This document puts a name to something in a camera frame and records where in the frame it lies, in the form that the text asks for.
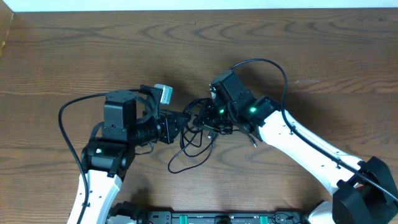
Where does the cardboard box edge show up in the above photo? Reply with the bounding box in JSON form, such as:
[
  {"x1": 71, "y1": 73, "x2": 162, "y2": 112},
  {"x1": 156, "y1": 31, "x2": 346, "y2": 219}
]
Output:
[{"x1": 0, "y1": 0, "x2": 14, "y2": 55}]

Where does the black usb cable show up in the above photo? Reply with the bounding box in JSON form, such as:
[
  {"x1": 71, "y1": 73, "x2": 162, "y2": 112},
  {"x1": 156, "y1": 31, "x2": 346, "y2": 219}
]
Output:
[{"x1": 167, "y1": 98, "x2": 258, "y2": 174}]

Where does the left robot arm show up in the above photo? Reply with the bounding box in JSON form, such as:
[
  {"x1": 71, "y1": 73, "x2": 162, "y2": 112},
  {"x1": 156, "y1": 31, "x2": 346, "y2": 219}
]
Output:
[{"x1": 68, "y1": 85, "x2": 191, "y2": 223}]

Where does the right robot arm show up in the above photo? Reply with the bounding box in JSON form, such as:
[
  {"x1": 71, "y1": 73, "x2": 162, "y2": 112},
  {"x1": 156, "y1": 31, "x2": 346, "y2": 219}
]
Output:
[{"x1": 193, "y1": 70, "x2": 397, "y2": 223}]

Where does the right camera cable black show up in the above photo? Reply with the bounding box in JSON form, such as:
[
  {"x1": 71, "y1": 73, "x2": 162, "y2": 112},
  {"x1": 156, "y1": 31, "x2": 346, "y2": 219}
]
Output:
[{"x1": 230, "y1": 58, "x2": 397, "y2": 202}]

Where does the left camera cable black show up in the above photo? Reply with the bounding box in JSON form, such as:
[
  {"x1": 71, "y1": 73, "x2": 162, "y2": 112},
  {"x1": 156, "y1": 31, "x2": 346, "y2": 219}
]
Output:
[{"x1": 58, "y1": 88, "x2": 156, "y2": 224}]

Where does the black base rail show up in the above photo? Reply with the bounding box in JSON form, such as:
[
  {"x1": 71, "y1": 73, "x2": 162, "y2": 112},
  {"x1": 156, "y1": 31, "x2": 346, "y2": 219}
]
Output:
[{"x1": 147, "y1": 211, "x2": 308, "y2": 224}]

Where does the camera cable black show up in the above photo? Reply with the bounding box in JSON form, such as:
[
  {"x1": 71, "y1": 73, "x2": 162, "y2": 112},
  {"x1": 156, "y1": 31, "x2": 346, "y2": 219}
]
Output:
[
  {"x1": 230, "y1": 58, "x2": 397, "y2": 202},
  {"x1": 58, "y1": 88, "x2": 156, "y2": 224}
]

